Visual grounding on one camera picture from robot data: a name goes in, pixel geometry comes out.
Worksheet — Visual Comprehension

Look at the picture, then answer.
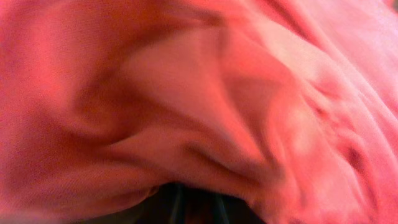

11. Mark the red t-shirt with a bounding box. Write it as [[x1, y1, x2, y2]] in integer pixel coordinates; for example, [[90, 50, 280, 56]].
[[1, 1, 397, 223]]

